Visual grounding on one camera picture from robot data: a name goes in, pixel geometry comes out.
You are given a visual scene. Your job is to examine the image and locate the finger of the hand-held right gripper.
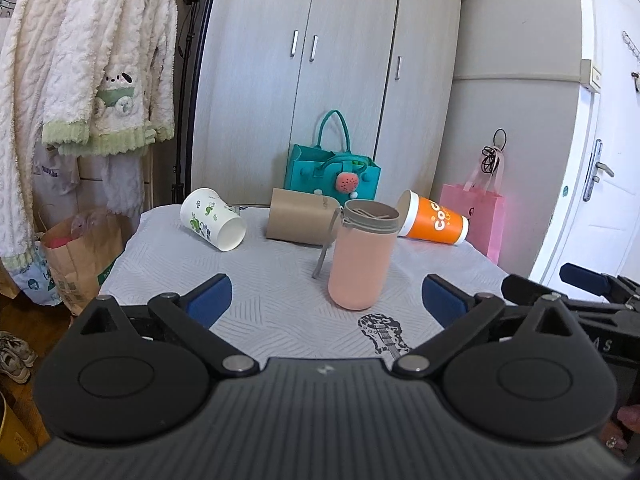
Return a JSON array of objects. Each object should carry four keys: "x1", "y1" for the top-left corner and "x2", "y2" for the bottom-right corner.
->
[
  {"x1": 501, "y1": 273, "x2": 640, "y2": 328},
  {"x1": 559, "y1": 262, "x2": 640, "y2": 307}
]

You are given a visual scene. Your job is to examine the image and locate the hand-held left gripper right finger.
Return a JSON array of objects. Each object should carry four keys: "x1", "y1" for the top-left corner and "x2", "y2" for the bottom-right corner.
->
[{"x1": 390, "y1": 273, "x2": 585, "y2": 376}]

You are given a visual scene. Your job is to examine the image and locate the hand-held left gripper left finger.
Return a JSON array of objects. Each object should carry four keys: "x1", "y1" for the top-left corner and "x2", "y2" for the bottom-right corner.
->
[{"x1": 66, "y1": 273, "x2": 261, "y2": 376}]

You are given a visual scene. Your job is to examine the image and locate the orange cup with white rim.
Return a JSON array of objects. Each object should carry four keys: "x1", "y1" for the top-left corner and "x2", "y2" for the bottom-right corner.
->
[{"x1": 397, "y1": 189, "x2": 470, "y2": 247}]

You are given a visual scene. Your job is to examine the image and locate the white cup with green print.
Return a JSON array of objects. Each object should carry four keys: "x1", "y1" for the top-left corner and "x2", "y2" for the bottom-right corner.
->
[{"x1": 180, "y1": 187, "x2": 247, "y2": 253}]

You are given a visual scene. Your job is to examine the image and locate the brown paper cup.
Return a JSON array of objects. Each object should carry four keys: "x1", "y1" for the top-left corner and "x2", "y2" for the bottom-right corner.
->
[{"x1": 265, "y1": 188, "x2": 344, "y2": 247}]

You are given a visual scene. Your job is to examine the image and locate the pink cup with beige lid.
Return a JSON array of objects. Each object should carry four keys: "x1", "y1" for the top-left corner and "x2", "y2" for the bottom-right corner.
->
[{"x1": 312, "y1": 199, "x2": 402, "y2": 311}]

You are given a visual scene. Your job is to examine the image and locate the person's right hand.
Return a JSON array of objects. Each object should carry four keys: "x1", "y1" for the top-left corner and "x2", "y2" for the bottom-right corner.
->
[{"x1": 604, "y1": 404, "x2": 640, "y2": 462}]

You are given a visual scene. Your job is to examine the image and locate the grey patterned tablecloth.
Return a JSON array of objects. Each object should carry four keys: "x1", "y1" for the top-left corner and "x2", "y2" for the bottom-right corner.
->
[{"x1": 97, "y1": 203, "x2": 512, "y2": 362}]

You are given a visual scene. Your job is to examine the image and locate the pink paper gift bag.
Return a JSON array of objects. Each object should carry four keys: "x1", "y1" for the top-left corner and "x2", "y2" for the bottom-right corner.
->
[{"x1": 438, "y1": 164, "x2": 505, "y2": 266}]

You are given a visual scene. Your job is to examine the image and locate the brown paper shopping bag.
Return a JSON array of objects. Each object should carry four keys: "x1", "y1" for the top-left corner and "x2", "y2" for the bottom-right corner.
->
[{"x1": 37, "y1": 207, "x2": 127, "y2": 318}]

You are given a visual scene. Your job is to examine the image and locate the pink watermelon plush charm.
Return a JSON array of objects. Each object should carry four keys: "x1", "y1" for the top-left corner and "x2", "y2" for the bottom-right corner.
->
[{"x1": 336, "y1": 171, "x2": 362, "y2": 200}]

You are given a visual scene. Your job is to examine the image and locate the teal felt handbag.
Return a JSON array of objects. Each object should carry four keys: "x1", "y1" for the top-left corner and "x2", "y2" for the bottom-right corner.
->
[{"x1": 285, "y1": 109, "x2": 382, "y2": 206}]

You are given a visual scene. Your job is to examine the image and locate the white door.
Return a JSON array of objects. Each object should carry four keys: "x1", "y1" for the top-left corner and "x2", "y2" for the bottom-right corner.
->
[{"x1": 529, "y1": 0, "x2": 640, "y2": 287}]

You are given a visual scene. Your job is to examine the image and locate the white plastic bag blue print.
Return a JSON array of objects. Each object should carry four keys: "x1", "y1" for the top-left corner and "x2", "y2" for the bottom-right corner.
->
[{"x1": 10, "y1": 247, "x2": 63, "y2": 307}]

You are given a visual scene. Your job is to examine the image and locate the black light stand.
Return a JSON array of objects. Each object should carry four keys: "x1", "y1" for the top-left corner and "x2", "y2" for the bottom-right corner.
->
[{"x1": 171, "y1": 0, "x2": 224, "y2": 207}]

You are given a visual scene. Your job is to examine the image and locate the white sneaker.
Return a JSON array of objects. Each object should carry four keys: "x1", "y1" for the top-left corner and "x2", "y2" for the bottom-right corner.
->
[
  {"x1": 0, "y1": 331, "x2": 39, "y2": 368},
  {"x1": 0, "y1": 348, "x2": 32, "y2": 385}
]

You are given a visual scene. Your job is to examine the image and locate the yellow cardboard box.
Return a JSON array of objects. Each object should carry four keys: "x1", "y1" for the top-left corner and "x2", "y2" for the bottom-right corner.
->
[{"x1": 0, "y1": 389, "x2": 52, "y2": 467}]

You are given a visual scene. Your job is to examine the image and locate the white fluffy robe green trim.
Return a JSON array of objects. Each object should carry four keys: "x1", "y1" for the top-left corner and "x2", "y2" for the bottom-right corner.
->
[{"x1": 41, "y1": 0, "x2": 184, "y2": 157}]

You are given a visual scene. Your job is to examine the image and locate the grey wardrobe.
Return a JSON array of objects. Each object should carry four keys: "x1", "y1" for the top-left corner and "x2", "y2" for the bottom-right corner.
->
[{"x1": 192, "y1": 0, "x2": 464, "y2": 209}]

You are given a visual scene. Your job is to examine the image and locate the silver door handle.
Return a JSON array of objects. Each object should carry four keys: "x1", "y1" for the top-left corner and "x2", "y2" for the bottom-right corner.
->
[{"x1": 582, "y1": 138, "x2": 616, "y2": 202}]

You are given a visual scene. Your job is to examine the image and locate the hair ties on wall hook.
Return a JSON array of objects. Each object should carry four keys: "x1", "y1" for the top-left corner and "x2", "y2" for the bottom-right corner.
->
[{"x1": 478, "y1": 128, "x2": 509, "y2": 177}]

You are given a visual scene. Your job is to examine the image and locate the beige door frame box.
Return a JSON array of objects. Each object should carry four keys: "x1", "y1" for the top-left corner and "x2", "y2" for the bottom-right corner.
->
[{"x1": 580, "y1": 58, "x2": 604, "y2": 94}]

